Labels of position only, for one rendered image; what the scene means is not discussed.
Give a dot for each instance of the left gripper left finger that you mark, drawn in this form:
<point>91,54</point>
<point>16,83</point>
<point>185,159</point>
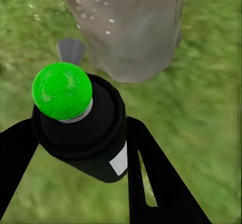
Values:
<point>17,147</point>

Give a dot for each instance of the tree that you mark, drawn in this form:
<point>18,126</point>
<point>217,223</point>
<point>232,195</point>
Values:
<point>130,39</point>

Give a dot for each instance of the pesticide atomizer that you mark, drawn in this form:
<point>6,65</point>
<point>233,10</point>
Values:
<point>80,118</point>

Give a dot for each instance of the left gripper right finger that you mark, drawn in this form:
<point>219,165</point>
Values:
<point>176,205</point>

